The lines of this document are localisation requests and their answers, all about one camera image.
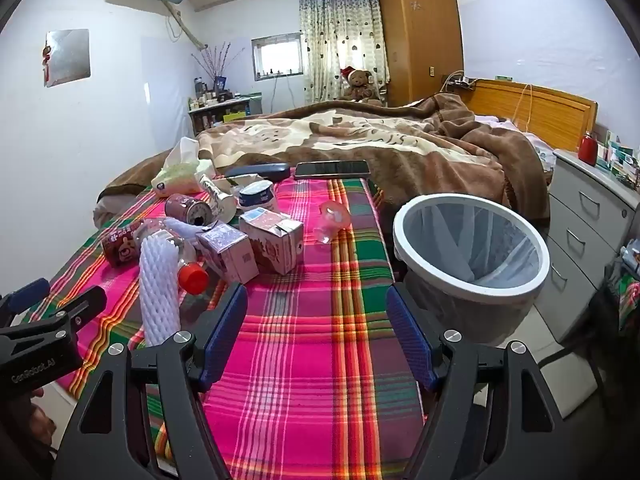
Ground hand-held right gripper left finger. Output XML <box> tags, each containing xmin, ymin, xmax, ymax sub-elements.
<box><xmin>50</xmin><ymin>282</ymin><xmax>249</xmax><ymax>480</ymax></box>

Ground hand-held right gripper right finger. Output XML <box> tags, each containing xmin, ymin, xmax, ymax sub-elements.
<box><xmin>385</xmin><ymin>282</ymin><xmax>583</xmax><ymax>480</ymax></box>

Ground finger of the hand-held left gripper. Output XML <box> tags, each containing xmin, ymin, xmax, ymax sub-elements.
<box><xmin>49</xmin><ymin>285</ymin><xmax>108</xmax><ymax>335</ymax></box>
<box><xmin>0</xmin><ymin>278</ymin><xmax>51</xmax><ymax>330</ymax></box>

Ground clear bottle with red cap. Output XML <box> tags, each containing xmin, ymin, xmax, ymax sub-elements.
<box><xmin>135</xmin><ymin>217</ymin><xmax>210</xmax><ymax>295</ymax></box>

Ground red printed snack package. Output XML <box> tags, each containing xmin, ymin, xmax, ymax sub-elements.
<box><xmin>101</xmin><ymin>225</ymin><xmax>146</xmax><ymax>267</ymax></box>

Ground white foam net sleeve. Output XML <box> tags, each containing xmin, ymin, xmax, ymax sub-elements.
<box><xmin>139</xmin><ymin>217</ymin><xmax>201</xmax><ymax>348</ymax></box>

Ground purple white drink carton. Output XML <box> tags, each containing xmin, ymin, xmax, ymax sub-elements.
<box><xmin>195</xmin><ymin>222</ymin><xmax>259</xmax><ymax>284</ymax></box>

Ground white rimmed mesh waste bin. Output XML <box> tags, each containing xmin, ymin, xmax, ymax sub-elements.
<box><xmin>392</xmin><ymin>192</ymin><xmax>551</xmax><ymax>346</ymax></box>

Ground brown white drink carton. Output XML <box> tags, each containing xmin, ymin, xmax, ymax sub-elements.
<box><xmin>239</xmin><ymin>208</ymin><xmax>304</xmax><ymax>276</ymax></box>

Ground dark red drink can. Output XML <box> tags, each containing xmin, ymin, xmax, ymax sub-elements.
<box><xmin>165</xmin><ymin>192</ymin><xmax>214</xmax><ymax>227</ymax></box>

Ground printed paper cup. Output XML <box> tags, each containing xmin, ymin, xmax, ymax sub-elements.
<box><xmin>200</xmin><ymin>175</ymin><xmax>239</xmax><ymax>222</ymax></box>

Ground pink clear plastic cup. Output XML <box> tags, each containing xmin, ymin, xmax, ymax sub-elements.
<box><xmin>314</xmin><ymin>201</ymin><xmax>351</xmax><ymax>245</ymax></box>

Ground white yoghurt cup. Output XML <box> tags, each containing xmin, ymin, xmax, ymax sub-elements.
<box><xmin>237</xmin><ymin>180</ymin><xmax>279</xmax><ymax>213</ymax></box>

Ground beige paper wrapper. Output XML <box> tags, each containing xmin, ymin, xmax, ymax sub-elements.
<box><xmin>227</xmin><ymin>172</ymin><xmax>261</xmax><ymax>195</ymax></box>

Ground person's left hand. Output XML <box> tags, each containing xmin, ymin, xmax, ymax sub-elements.
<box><xmin>27</xmin><ymin>387</ymin><xmax>58</xmax><ymax>448</ymax></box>

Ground pink plaid cloth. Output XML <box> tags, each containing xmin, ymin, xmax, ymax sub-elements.
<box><xmin>27</xmin><ymin>176</ymin><xmax>431</xmax><ymax>480</ymax></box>

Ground soft tissue pack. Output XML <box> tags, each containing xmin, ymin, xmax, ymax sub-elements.
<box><xmin>151</xmin><ymin>136</ymin><xmax>217</xmax><ymax>197</ymax></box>

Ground dark blue glasses case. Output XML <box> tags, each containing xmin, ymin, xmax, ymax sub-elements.
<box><xmin>223</xmin><ymin>162</ymin><xmax>292</xmax><ymax>183</ymax></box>

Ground black smartphone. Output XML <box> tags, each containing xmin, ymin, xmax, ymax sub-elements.
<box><xmin>294</xmin><ymin>160</ymin><xmax>371</xmax><ymax>181</ymax></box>

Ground brown printed blanket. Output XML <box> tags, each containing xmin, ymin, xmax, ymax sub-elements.
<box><xmin>95</xmin><ymin>95</ymin><xmax>551</xmax><ymax>241</ymax></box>

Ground grey drawer cabinet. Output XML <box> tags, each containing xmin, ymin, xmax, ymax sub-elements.
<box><xmin>530</xmin><ymin>147</ymin><xmax>640</xmax><ymax>331</ymax></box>

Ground pile of plastic bags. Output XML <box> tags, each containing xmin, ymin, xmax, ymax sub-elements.
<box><xmin>607</xmin><ymin>240</ymin><xmax>640</xmax><ymax>333</ymax></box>

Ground pale pink bed sheet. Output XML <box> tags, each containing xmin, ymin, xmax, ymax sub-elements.
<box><xmin>472</xmin><ymin>114</ymin><xmax>557</xmax><ymax>181</ymax></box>

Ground grey shelf unit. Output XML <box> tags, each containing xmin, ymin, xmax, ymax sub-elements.
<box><xmin>187</xmin><ymin>92</ymin><xmax>263</xmax><ymax>137</ymax></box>

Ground row of toiletry bottles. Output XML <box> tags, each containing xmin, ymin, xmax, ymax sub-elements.
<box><xmin>191</xmin><ymin>76</ymin><xmax>236</xmax><ymax>108</ymax></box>

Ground brown teddy bear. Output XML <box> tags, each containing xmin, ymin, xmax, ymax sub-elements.
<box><xmin>340</xmin><ymin>66</ymin><xmax>383</xmax><ymax>106</ymax></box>

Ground red jar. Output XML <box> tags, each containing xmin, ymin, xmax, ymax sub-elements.
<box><xmin>579</xmin><ymin>131</ymin><xmax>598</xmax><ymax>167</ymax></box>

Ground power strip with plugs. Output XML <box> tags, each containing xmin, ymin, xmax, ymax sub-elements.
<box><xmin>440</xmin><ymin>72</ymin><xmax>476</xmax><ymax>93</ymax></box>

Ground wooden bed headboard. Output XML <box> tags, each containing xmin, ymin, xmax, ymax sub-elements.
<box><xmin>445</xmin><ymin>78</ymin><xmax>598</xmax><ymax>151</ymax></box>

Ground bare branches in vase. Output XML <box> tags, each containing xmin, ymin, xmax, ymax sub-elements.
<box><xmin>192</xmin><ymin>42</ymin><xmax>246</xmax><ymax>92</ymax></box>

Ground group of small boxes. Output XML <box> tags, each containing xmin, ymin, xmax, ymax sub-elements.
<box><xmin>597</xmin><ymin>130</ymin><xmax>640</xmax><ymax>186</ymax></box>

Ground small window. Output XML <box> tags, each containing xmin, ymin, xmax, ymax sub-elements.
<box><xmin>251</xmin><ymin>35</ymin><xmax>305</xmax><ymax>81</ymax></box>

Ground wrapped air conditioner pipe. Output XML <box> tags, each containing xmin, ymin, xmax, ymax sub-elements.
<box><xmin>165</xmin><ymin>2</ymin><xmax>208</xmax><ymax>52</ymax></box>

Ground wooden wardrobe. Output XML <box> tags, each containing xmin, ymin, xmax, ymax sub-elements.
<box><xmin>378</xmin><ymin>0</ymin><xmax>465</xmax><ymax>108</ymax></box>

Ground patterned curtain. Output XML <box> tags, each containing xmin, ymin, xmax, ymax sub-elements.
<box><xmin>298</xmin><ymin>0</ymin><xmax>390</xmax><ymax>106</ymax></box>

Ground black metal chair frame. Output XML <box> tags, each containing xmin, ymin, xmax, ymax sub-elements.
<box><xmin>537</xmin><ymin>260</ymin><xmax>623</xmax><ymax>408</ymax></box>

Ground silver wall poster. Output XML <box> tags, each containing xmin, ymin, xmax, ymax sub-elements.
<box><xmin>44</xmin><ymin>29</ymin><xmax>91</xmax><ymax>88</ymax></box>

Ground thin pale charging cable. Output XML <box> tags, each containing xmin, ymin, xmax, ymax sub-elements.
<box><xmin>514</xmin><ymin>82</ymin><xmax>535</xmax><ymax>135</ymax></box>

